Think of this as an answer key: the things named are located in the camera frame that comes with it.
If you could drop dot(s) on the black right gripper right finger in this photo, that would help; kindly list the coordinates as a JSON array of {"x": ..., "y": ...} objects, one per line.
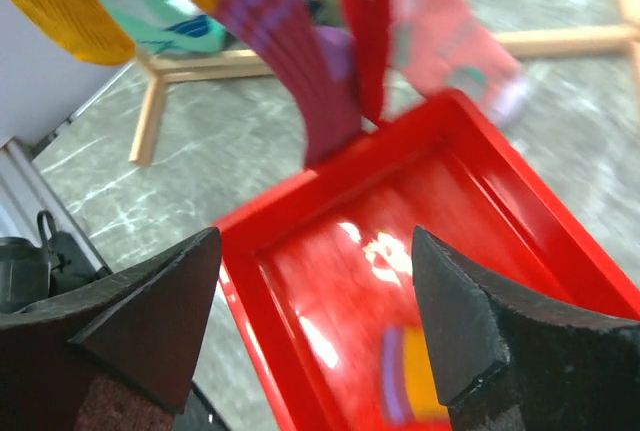
[{"x": 506, "y": 357}]

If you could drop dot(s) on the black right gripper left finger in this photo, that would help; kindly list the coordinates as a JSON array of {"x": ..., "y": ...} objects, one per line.
[{"x": 116, "y": 354}]

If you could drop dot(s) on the purple maroon sock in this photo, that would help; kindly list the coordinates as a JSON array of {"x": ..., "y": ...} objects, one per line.
[
  {"x": 282, "y": 34},
  {"x": 407, "y": 384}
]

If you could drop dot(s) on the pink ribbed sock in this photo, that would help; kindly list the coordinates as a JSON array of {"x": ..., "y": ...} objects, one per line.
[{"x": 441, "y": 44}]

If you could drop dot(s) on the red cat pattern sock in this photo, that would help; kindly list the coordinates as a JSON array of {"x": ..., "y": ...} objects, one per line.
[{"x": 369, "y": 22}]

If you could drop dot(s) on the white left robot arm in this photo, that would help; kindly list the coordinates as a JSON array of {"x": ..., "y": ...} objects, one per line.
[{"x": 30, "y": 274}]

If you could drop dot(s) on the red plastic tray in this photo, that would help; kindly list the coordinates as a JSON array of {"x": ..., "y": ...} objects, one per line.
[{"x": 320, "y": 266}]

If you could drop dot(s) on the teal patterned sock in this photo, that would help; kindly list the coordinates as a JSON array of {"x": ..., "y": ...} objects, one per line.
[{"x": 161, "y": 28}]

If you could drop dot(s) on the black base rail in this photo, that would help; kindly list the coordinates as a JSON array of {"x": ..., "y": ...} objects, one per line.
[{"x": 199, "y": 414}]

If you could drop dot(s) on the wooden clothes rack frame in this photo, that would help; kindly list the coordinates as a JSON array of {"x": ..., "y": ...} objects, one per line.
[{"x": 338, "y": 47}]

